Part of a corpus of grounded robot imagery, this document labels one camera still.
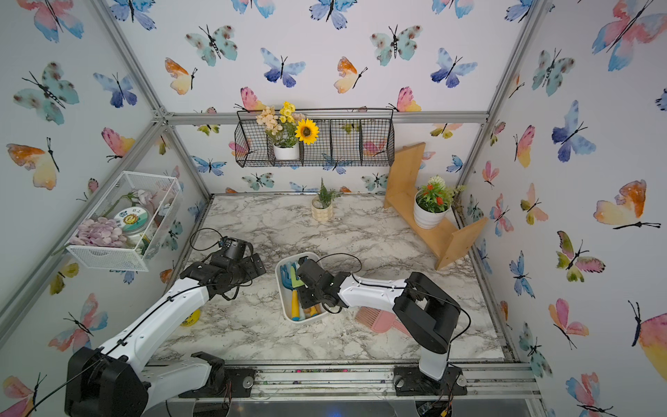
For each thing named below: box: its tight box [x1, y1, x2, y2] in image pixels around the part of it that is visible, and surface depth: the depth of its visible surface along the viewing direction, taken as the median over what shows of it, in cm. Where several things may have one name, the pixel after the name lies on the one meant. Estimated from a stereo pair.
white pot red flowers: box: [413, 175, 467, 230], surface depth 93 cm
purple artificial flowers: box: [70, 217, 127, 248], surface depth 61 cm
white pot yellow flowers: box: [255, 100, 320, 161], surface depth 86 cm
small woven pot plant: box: [310, 177, 344, 222], surface depth 110 cm
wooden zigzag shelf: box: [383, 142, 489, 272], surface depth 103 cm
